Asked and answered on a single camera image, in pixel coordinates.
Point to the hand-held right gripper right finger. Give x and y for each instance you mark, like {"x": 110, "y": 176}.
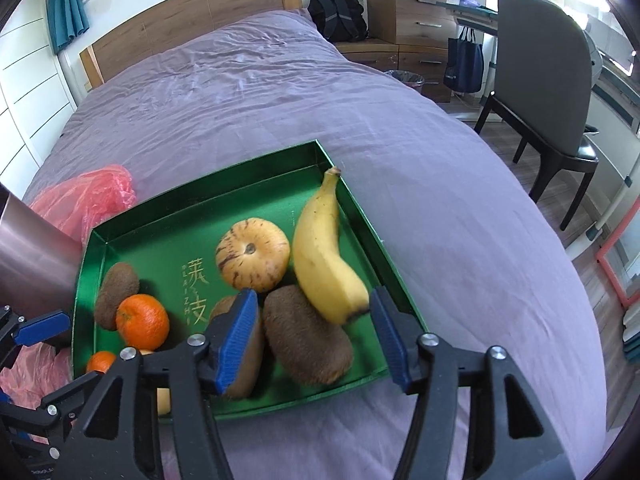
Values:
{"x": 392, "y": 345}

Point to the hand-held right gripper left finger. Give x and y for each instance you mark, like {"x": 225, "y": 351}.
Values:
{"x": 240, "y": 340}

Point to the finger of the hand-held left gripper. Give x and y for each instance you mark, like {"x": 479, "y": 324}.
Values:
{"x": 55, "y": 410}
{"x": 42, "y": 326}

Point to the brown kiwi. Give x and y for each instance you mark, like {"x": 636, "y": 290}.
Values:
{"x": 116, "y": 290}
{"x": 248, "y": 375}
{"x": 307, "y": 340}

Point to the orange mandarin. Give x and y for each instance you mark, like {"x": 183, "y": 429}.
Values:
{"x": 101, "y": 362}
{"x": 142, "y": 322}

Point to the yellow-green apple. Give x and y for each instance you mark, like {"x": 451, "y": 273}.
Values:
{"x": 252, "y": 255}

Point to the pale yellow pear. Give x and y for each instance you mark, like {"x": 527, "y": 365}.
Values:
{"x": 163, "y": 400}

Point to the yellow banana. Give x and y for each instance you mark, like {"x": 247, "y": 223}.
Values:
{"x": 322, "y": 255}

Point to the green tray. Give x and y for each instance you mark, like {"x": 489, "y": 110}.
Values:
{"x": 165, "y": 240}

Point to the brown metal cylinder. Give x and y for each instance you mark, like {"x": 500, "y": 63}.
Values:
{"x": 35, "y": 255}

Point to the pink plastic sheet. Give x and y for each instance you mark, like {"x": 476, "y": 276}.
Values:
{"x": 85, "y": 200}

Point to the white wardrobe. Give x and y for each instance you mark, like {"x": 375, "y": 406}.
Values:
{"x": 30, "y": 100}

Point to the purple bed cover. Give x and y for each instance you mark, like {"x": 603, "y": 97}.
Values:
{"x": 300, "y": 110}

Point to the trash bin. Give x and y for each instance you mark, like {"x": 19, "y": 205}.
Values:
{"x": 407, "y": 80}

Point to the navy tote bag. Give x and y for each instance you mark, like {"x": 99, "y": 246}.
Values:
{"x": 462, "y": 67}

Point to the low wooden nightstand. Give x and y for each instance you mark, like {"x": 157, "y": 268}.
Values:
{"x": 365, "y": 52}

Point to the grey chair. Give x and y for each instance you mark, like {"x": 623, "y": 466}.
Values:
{"x": 540, "y": 70}

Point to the teal curtain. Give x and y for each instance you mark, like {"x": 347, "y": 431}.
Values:
{"x": 67, "y": 5}

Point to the wooden headboard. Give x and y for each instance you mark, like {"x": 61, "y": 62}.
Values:
{"x": 200, "y": 15}

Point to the wooden drawer chest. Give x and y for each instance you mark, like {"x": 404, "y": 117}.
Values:
{"x": 410, "y": 15}

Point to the black backpack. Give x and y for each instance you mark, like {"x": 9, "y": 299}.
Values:
{"x": 337, "y": 15}

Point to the white desk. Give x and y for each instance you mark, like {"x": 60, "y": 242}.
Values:
{"x": 472, "y": 12}

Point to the pink frame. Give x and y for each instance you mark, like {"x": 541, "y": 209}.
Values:
{"x": 612, "y": 265}

